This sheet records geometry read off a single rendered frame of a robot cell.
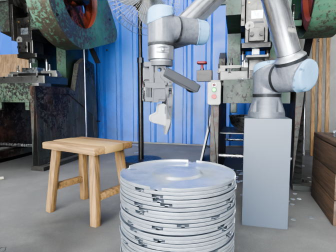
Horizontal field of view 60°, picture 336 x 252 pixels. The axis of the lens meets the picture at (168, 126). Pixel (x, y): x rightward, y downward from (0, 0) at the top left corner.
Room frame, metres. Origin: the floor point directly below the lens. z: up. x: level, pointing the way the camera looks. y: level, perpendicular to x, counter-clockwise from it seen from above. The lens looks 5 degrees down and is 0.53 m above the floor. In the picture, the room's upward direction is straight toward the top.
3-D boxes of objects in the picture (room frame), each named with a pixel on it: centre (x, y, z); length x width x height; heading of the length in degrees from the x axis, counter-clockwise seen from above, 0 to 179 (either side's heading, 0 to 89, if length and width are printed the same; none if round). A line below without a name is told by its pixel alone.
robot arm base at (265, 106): (1.24, -0.42, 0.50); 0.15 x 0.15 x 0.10
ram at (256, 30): (1.96, -0.58, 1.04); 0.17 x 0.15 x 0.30; 166
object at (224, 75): (2.00, -0.59, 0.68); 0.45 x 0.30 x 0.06; 76
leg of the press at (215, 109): (2.21, -0.37, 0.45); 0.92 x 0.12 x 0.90; 166
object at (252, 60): (1.83, -0.55, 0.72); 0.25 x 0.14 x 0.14; 166
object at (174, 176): (0.73, -0.02, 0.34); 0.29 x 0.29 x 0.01
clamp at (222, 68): (2.05, -0.43, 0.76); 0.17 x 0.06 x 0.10; 76
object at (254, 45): (2.01, -0.59, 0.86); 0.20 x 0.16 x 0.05; 76
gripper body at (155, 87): (0.86, 0.03, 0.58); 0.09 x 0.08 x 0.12; 101
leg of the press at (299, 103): (2.07, -0.88, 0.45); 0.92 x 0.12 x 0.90; 166
